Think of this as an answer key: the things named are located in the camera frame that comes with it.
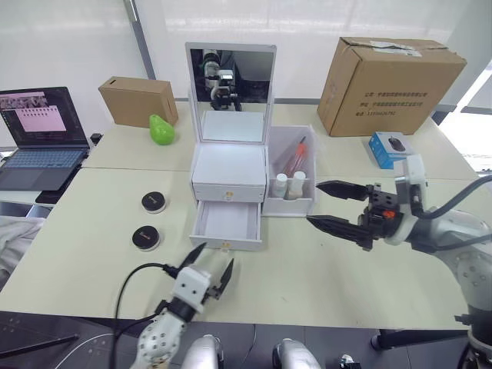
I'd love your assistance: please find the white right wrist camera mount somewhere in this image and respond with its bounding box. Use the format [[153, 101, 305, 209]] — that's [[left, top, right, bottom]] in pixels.
[[384, 153, 429, 247]]

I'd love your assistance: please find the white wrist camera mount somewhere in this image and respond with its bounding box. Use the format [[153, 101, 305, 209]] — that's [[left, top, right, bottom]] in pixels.
[[384, 153, 429, 247], [171, 266, 213, 314]]

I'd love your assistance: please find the translucent white side compartment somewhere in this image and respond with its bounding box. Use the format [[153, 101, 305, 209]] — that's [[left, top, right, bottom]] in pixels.
[[264, 125, 318, 218]]

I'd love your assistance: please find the large printed cardboard box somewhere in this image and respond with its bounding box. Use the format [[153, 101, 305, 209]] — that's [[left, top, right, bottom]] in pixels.
[[317, 36, 468, 138]]

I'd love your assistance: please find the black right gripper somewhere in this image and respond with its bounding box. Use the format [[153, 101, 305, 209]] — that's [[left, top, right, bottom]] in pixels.
[[306, 179, 403, 252]]

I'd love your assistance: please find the black dotted mat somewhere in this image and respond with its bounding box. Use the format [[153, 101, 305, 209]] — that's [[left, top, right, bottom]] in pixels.
[[0, 310, 255, 369]]

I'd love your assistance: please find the green pear-shaped toy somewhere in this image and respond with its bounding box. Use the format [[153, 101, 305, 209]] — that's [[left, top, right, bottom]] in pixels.
[[148, 114, 176, 147]]

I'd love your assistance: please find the blue computer mouse box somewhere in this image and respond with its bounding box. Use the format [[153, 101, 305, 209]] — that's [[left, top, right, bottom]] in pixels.
[[367, 131, 416, 171]]

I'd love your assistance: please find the black round compact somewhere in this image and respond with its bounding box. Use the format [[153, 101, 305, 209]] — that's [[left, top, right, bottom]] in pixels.
[[131, 225, 163, 252], [140, 191, 169, 214]]

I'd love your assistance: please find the clear tube brush set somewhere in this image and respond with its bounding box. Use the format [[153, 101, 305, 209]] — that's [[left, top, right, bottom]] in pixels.
[[280, 135, 309, 181]]

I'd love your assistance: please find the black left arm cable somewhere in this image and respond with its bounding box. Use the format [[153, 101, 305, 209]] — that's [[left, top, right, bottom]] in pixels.
[[110, 262, 178, 340]]

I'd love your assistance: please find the black stand bar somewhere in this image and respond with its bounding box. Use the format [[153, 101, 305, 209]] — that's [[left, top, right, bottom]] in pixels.
[[370, 326, 474, 351]]

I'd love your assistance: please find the white deep organizer drawer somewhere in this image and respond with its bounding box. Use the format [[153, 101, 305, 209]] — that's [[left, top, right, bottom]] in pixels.
[[188, 199, 264, 253]]

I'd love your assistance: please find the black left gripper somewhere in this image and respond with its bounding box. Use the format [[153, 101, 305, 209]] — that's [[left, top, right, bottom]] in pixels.
[[178, 241, 235, 304]]

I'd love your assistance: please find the white organizer with mirror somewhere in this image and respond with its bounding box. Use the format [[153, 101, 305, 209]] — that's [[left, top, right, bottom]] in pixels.
[[184, 41, 278, 253]]

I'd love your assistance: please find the beige bottle with white cap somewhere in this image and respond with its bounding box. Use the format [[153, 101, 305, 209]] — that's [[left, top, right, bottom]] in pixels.
[[287, 170, 307, 201]]

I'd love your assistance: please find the white cloth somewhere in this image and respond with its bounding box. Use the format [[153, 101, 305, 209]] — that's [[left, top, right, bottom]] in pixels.
[[0, 214, 48, 286]]

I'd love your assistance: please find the small cardboard box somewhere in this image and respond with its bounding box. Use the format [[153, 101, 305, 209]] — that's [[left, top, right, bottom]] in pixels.
[[98, 75, 180, 128]]

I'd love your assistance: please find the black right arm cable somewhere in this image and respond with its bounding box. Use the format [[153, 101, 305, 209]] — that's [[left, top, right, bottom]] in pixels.
[[416, 175, 492, 223]]

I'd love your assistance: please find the black flat pad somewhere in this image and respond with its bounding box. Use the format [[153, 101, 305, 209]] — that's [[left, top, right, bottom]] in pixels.
[[34, 189, 67, 205]]

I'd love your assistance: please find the white shallow organizer drawer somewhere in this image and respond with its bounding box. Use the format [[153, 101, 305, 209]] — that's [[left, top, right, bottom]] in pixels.
[[191, 180, 268, 203]]

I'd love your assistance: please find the open dark laptop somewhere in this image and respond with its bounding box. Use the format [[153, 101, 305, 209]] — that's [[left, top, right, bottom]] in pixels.
[[0, 86, 91, 192]]

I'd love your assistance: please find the silver rounded shape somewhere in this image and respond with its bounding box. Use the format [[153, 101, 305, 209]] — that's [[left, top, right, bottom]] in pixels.
[[271, 337, 321, 369], [180, 334, 224, 369]]

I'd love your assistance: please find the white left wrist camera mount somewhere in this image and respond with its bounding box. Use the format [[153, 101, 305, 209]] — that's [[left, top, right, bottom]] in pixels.
[[171, 266, 213, 314]]

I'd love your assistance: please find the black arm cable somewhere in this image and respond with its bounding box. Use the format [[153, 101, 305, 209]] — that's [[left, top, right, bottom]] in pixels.
[[416, 175, 492, 223], [110, 262, 178, 340]]

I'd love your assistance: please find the small white-capped bottle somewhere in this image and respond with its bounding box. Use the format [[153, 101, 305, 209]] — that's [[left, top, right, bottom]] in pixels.
[[274, 172, 289, 200]]

